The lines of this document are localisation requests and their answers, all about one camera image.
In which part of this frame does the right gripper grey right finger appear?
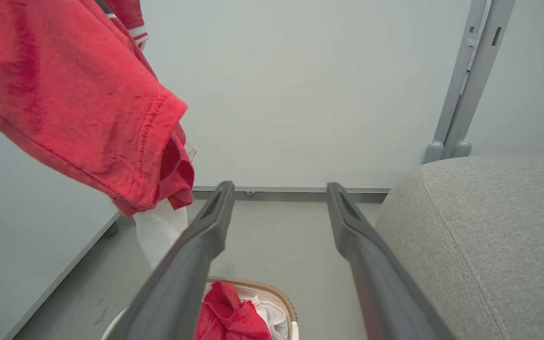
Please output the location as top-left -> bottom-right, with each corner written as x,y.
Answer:
326,182 -> 457,340

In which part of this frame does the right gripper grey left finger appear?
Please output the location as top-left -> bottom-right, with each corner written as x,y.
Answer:
107,181 -> 236,340

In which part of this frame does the red garment with white band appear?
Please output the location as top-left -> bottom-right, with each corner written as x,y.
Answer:
0,0 -> 273,340

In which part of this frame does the white laundry basket brown rim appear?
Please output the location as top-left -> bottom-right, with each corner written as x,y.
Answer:
102,276 -> 299,340

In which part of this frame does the white cloth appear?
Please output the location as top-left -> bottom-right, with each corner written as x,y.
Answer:
237,286 -> 292,340

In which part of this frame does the grey sofa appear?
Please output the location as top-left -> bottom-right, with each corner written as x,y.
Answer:
375,155 -> 544,340

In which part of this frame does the grey partition bottom rail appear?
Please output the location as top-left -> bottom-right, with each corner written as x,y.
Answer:
191,186 -> 391,204

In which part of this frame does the grey double partition post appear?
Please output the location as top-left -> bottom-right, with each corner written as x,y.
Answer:
423,0 -> 516,164

